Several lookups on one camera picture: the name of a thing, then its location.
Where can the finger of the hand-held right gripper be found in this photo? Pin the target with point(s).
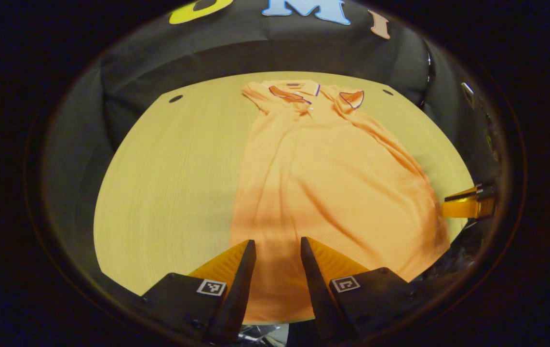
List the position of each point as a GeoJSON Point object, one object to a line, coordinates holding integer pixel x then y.
{"type": "Point", "coordinates": [462, 205]}

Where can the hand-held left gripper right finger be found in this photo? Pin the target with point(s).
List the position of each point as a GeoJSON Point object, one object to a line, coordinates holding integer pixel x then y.
{"type": "Point", "coordinates": [315, 289]}

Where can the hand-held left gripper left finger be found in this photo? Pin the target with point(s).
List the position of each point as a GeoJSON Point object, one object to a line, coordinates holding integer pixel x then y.
{"type": "Point", "coordinates": [241, 289]}

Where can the orange T-shirt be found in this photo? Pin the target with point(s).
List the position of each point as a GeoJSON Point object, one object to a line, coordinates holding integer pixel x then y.
{"type": "Point", "coordinates": [332, 183]}

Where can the black backdrop cloth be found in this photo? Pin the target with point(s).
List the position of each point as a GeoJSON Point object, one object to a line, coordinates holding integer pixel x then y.
{"type": "Point", "coordinates": [255, 53]}

